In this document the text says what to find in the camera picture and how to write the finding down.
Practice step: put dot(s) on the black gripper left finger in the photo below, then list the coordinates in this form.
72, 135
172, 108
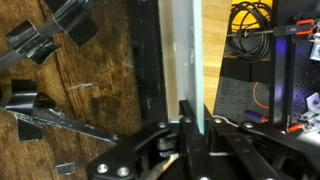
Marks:
133, 148

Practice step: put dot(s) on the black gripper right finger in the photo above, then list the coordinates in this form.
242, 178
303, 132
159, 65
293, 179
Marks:
253, 146

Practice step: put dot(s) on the white whiteboard panel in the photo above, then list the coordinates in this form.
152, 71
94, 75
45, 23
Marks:
185, 60

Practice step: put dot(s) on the dark wooden stand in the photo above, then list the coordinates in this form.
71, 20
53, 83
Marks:
100, 83

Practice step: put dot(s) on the blue screwdriver orange tip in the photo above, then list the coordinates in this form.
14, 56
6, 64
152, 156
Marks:
255, 116

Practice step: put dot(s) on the black binder clips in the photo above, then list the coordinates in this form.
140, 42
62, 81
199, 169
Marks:
66, 123

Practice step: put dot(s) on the aluminium extrusion profile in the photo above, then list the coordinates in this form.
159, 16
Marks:
315, 50

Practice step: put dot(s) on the aluminium corner bracket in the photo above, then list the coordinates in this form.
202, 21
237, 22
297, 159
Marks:
313, 104

